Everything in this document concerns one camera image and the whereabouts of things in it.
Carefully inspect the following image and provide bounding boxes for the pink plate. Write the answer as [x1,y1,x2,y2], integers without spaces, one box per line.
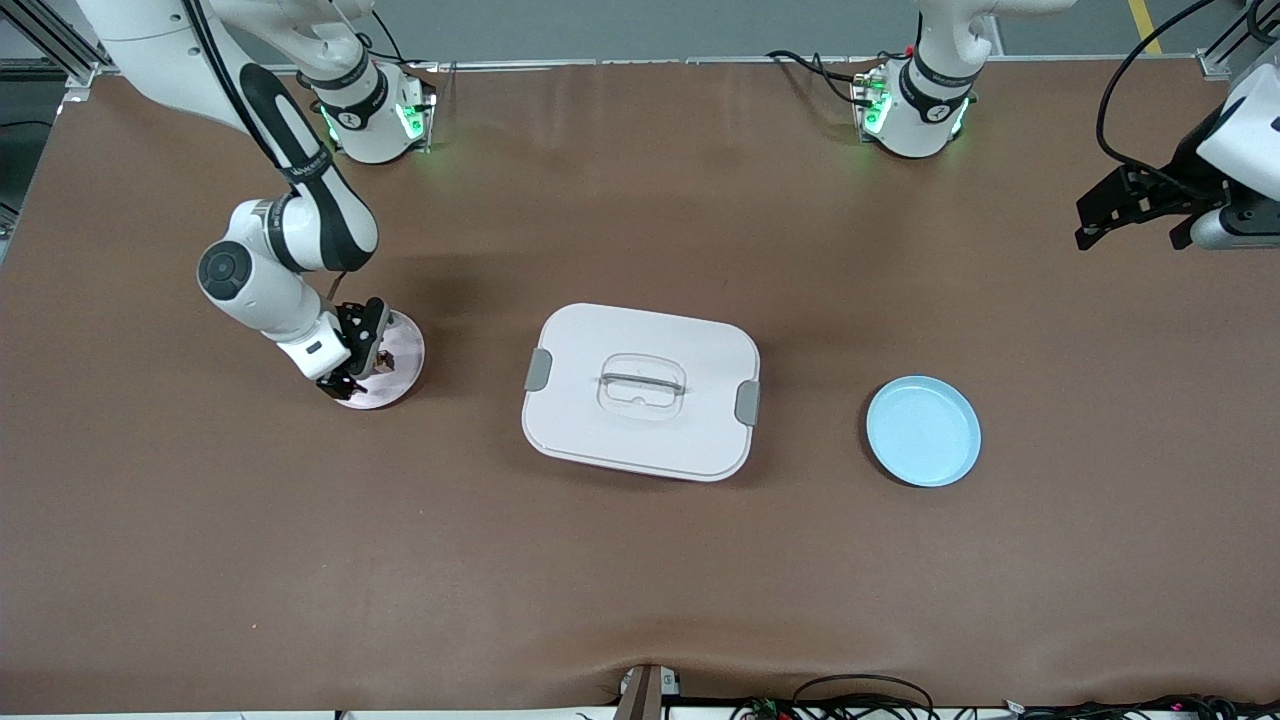
[335,308,426,411]

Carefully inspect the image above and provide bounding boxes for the black arm base cable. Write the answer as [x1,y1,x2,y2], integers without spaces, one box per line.
[765,48,871,106]
[340,10,413,71]

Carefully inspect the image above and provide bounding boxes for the black left arm base cable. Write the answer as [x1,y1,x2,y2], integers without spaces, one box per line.
[765,48,871,106]

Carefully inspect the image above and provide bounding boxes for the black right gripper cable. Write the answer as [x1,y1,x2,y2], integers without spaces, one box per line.
[180,0,351,311]

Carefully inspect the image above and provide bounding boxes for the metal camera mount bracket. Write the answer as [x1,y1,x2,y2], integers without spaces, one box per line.
[615,663,683,720]

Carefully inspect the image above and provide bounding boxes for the brown table mat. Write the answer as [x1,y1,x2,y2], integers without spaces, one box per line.
[0,60,1280,716]

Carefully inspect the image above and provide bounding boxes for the black cable bundle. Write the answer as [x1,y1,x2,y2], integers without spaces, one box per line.
[1000,693,1280,720]

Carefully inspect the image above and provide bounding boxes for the light blue plate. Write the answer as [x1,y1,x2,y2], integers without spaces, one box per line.
[866,375,982,488]

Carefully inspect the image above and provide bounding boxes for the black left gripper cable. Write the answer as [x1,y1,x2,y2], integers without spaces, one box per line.
[1096,0,1218,193]

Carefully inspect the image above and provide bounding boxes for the black right arm base cable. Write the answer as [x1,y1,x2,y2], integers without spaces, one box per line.
[340,10,413,71]

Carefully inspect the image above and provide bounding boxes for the tangled black cables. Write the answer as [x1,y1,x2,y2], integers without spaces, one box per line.
[730,675,941,720]

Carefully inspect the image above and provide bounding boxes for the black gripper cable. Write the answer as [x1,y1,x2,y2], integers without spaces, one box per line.
[1096,0,1218,193]
[180,0,351,311]

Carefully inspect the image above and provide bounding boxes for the white lidded storage box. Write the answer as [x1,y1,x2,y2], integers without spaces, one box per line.
[521,303,762,483]

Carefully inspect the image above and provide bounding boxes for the silver table edge rail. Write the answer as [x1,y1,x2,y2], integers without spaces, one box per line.
[100,55,1201,76]

